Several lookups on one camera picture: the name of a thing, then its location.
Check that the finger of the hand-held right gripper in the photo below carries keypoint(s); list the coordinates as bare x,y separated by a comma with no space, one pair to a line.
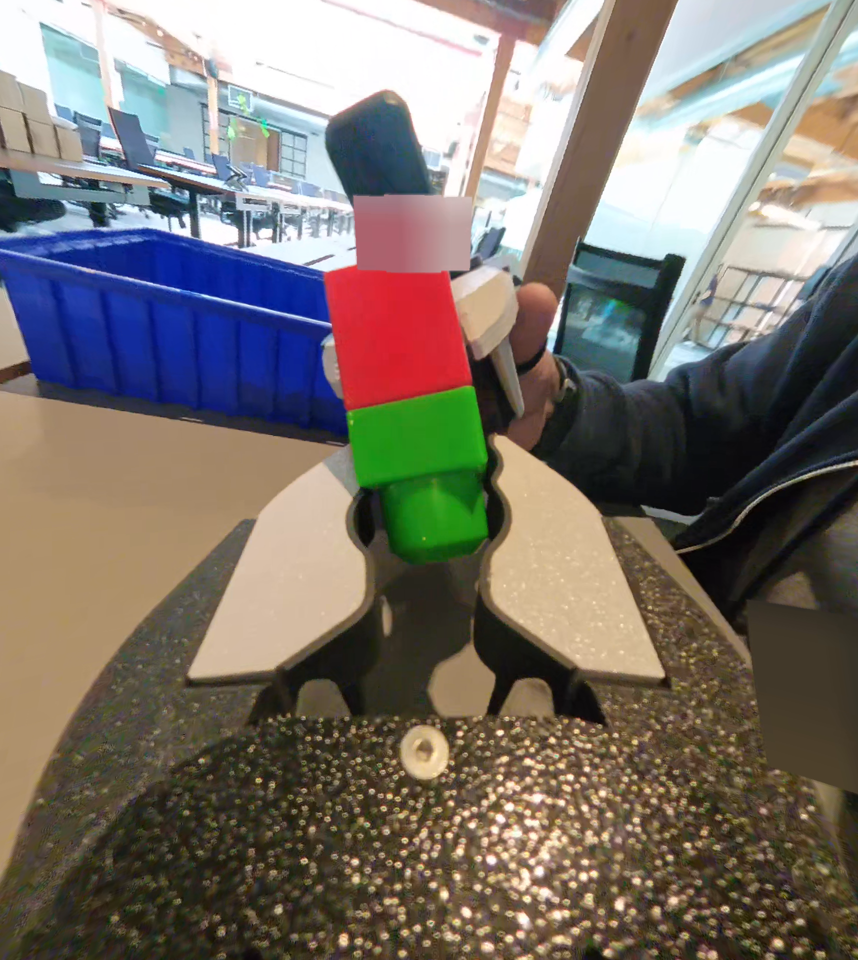
331,367
489,307

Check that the person's right hand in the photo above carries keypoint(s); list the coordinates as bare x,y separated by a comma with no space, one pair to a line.
538,322

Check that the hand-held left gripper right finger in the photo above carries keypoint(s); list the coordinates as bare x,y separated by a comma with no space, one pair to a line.
571,585

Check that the thick wooden post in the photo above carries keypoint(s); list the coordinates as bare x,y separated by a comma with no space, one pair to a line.
609,112

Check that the person's body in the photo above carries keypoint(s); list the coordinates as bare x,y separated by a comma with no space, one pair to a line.
834,540

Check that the person's right forearm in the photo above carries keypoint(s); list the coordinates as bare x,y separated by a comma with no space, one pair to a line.
699,420

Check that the thin wooden post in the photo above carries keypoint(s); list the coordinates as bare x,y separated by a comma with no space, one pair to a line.
496,90

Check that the blue plastic bin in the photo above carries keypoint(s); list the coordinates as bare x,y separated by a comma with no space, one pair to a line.
136,330

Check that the long wooden desk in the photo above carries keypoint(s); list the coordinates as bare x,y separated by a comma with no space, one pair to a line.
84,174

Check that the black screen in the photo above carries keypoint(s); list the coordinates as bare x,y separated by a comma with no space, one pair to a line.
609,322

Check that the black office chair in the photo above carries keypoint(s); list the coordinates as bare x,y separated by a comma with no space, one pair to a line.
133,135

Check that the large red mega block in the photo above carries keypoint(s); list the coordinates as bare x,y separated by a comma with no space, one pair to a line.
399,337

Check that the green mega block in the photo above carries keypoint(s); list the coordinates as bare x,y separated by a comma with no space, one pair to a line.
414,442

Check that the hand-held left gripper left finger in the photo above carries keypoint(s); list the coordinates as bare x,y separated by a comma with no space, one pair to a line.
286,585

